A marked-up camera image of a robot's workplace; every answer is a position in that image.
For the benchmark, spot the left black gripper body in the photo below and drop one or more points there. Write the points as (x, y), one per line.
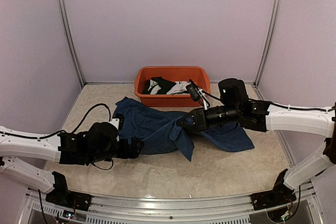
(123, 153)

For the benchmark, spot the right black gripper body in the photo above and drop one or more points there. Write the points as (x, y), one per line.
(205, 121)

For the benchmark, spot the dark blue t-shirt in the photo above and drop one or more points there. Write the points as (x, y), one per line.
(160, 134)

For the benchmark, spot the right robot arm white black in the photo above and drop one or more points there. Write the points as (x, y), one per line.
(263, 116)

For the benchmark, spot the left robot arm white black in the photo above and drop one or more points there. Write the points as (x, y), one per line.
(101, 142)

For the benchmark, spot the orange plastic tub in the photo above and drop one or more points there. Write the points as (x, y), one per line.
(170, 73)

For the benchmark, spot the black and white garment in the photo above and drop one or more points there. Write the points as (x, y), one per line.
(160, 86)

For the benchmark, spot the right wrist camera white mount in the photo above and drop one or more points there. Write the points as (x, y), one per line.
(197, 95)

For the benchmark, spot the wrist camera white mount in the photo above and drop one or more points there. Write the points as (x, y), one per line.
(197, 95)
(117, 121)

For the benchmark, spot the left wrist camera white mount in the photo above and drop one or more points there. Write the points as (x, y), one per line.
(117, 121)

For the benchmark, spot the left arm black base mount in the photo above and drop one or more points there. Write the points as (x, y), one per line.
(71, 199)

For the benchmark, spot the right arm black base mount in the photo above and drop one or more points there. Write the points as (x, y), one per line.
(269, 199)

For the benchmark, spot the right aluminium corner post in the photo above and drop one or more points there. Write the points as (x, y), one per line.
(268, 42)

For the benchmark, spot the aluminium corner post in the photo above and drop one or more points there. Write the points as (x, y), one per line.
(268, 42)
(70, 42)

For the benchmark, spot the left aluminium corner post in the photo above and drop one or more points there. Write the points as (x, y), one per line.
(70, 42)

